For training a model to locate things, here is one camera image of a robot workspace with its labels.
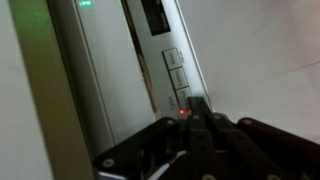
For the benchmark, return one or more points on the white dishwasher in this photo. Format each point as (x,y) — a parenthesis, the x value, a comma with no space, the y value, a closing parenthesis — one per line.
(153,60)

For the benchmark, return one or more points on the black dishwasher display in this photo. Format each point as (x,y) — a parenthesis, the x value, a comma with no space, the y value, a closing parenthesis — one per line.
(155,16)

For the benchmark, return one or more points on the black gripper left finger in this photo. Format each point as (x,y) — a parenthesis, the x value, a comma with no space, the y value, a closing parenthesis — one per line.
(160,150)

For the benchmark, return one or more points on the grey dishwasher button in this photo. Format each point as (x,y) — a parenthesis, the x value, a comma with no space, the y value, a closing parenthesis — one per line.
(179,78)
(183,95)
(172,59)

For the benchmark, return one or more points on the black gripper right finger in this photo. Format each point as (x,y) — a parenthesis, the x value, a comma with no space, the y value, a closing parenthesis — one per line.
(253,150)

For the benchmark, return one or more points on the white countertop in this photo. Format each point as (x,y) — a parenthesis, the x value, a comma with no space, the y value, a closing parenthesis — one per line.
(13,116)

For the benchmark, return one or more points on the light wood base cabinet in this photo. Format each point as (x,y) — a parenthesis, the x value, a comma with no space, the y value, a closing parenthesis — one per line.
(50,100)

